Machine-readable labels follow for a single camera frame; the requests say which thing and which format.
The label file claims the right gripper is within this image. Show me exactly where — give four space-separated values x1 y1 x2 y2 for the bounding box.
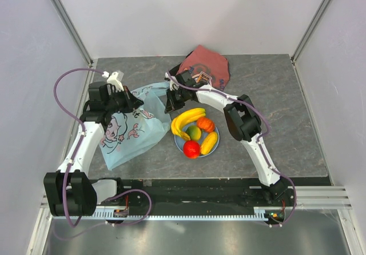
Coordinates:
165 87 187 114

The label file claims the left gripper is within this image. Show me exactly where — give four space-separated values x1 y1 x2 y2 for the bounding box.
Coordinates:
104 86 144 114

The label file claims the light blue plastic bag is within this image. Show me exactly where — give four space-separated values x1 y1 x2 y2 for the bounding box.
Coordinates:
100 82 171 170

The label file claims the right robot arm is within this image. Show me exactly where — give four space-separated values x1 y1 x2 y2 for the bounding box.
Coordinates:
165 71 297 206

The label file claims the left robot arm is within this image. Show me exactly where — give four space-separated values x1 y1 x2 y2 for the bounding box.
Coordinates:
43 81 144 217

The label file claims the yellow banana bunch left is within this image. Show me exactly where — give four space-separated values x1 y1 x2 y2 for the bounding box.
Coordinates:
170 107 206 141

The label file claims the green mango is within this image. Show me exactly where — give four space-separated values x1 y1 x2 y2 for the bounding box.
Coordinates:
185 125 202 141

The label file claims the blue plate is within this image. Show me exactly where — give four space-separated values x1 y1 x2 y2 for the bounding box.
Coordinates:
174 121 220 159

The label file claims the orange persimmon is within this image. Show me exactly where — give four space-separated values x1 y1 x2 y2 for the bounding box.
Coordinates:
196 117 215 133

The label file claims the red apple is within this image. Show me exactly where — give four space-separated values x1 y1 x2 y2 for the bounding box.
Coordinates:
183 140 201 159

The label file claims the yellow mango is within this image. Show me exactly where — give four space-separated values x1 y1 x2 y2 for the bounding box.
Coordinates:
200 132 218 155

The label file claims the folded red t-shirt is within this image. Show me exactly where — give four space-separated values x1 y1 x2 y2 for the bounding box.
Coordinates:
176 45 230 91

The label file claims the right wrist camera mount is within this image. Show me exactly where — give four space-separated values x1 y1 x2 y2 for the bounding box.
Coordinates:
164 72 180 91

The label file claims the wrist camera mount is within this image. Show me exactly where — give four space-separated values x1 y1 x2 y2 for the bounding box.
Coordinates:
164 72 180 91
102 71 124 91

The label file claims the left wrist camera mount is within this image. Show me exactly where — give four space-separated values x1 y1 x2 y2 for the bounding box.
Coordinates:
102 71 124 91

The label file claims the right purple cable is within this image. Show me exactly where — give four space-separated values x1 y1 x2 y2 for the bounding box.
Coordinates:
165 71 298 210

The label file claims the purple cable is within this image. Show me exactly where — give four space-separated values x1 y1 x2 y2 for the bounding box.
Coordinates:
54 67 105 229
165 71 298 210

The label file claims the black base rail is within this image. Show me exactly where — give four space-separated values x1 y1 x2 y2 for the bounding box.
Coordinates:
93 177 300 210

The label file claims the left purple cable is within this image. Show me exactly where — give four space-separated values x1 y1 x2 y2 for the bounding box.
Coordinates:
54 67 105 229

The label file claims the white cable duct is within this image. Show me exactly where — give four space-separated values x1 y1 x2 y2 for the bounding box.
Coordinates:
53 205 285 221

